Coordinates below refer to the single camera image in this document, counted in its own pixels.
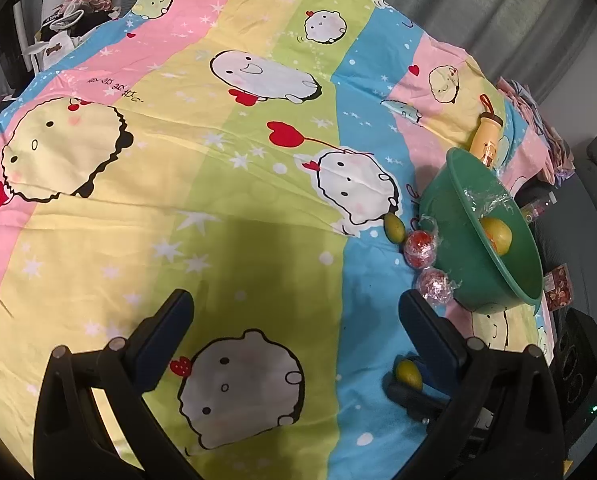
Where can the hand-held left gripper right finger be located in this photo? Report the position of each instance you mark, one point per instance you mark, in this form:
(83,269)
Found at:
(428,345)

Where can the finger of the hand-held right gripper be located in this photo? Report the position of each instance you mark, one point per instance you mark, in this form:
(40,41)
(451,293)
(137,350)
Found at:
(422,366)
(413,402)

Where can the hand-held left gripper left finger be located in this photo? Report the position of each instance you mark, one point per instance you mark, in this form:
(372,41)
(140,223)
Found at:
(166,345)

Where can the small green fruit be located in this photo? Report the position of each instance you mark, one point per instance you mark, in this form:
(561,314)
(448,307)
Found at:
(408,374)
(394,227)

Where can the green plastic basin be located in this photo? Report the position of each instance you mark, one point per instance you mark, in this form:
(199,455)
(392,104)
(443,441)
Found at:
(458,260)

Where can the large yellow pear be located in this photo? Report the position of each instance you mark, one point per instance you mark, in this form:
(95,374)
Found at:
(495,237)

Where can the clear plastic wrap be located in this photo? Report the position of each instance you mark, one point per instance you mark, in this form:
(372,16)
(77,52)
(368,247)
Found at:
(483,202)

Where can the plastic-wrapped red tomato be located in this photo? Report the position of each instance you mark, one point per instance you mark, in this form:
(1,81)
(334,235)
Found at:
(421,247)
(436,286)

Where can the red snack packet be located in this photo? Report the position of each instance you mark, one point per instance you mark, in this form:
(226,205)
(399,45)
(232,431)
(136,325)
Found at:
(558,285)

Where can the colourful cartoon printed blanket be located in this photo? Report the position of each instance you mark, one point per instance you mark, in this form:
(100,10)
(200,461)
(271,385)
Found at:
(203,185)

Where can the clear plastic packet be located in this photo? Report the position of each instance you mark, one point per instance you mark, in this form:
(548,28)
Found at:
(540,207)

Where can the pink patterned cloth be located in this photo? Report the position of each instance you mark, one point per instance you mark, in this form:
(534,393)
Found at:
(543,125)

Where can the grey curtain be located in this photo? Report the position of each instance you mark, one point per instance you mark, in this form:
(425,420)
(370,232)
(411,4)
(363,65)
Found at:
(478,10)

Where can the pile of clothes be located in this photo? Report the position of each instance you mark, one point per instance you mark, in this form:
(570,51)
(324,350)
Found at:
(68,20)

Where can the black object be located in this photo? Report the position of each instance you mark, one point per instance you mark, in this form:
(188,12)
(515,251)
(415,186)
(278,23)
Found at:
(8,40)

